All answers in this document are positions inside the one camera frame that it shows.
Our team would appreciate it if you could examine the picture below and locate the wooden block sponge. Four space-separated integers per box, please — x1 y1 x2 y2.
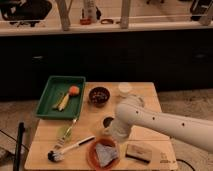
125 144 152 163

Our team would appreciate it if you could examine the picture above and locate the black pole stand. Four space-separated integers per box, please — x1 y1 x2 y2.
13 122 25 171

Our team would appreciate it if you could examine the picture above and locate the white cup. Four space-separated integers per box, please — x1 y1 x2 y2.
118 82 132 97

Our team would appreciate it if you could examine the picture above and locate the grey towel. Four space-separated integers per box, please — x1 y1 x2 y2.
95 143 118 167

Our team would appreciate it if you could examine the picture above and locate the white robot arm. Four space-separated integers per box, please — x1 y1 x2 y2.
108 102 213 153

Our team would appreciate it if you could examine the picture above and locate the black office chair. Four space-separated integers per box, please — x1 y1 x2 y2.
0 0 52 27

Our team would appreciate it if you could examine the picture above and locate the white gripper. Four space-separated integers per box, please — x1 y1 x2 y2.
102 117 131 143

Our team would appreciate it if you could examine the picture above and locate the green handled fork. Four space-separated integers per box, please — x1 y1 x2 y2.
54 118 78 149

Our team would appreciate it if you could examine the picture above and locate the white dish brush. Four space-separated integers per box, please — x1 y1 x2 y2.
47 136 95 162

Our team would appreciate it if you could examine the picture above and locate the green plastic tray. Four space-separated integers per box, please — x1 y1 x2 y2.
36 76 86 120

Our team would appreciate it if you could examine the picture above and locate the red bowl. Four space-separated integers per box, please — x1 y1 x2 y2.
86 138 120 171

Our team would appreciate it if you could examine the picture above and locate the dark bowl with beans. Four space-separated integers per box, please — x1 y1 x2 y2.
89 87 110 107

